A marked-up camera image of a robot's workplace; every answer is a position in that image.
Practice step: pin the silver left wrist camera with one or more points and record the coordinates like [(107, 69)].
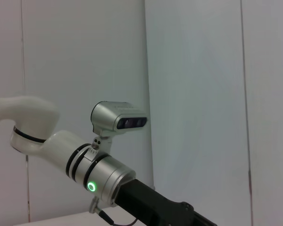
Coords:
[(106, 115)]

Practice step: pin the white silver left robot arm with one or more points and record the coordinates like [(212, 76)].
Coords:
[(49, 146)]

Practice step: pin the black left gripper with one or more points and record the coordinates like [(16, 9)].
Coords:
[(155, 207)]

